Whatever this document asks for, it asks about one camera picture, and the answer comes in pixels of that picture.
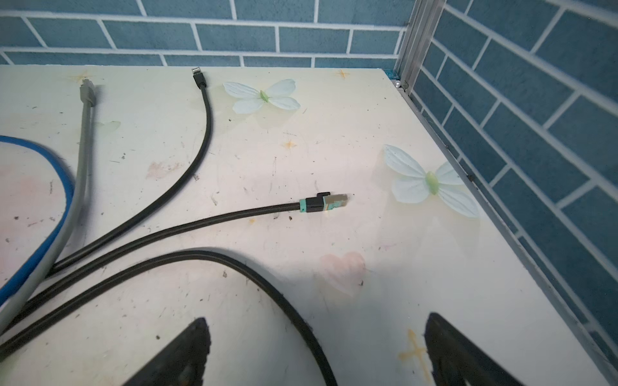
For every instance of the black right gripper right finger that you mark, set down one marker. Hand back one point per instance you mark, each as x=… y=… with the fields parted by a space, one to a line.
x=456 y=360

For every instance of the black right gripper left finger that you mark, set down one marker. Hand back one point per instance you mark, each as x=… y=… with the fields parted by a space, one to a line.
x=181 y=362

